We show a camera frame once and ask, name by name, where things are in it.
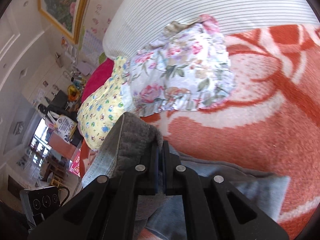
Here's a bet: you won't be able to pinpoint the floral print cloth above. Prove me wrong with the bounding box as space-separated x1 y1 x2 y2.
121 15 235 117

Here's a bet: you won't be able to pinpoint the yellow cartoon print cloth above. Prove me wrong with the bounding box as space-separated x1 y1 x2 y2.
77 56 132 151

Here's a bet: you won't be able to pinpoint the white printed tote bag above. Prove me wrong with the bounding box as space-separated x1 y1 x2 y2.
54 115 77 142

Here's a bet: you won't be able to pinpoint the grey fleece pants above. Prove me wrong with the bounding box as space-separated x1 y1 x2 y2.
82 113 290 239

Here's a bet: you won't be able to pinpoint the red pink cloth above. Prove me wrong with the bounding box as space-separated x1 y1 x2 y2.
81 58 114 103

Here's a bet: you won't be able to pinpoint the orange white patterned blanket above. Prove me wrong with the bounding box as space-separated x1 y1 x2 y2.
80 23 320 240

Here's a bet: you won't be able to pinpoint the framed floral painting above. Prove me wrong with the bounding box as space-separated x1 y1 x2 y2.
37 0 89 44

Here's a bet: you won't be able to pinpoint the white striped pillow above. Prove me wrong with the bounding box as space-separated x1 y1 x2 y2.
103 0 319 59

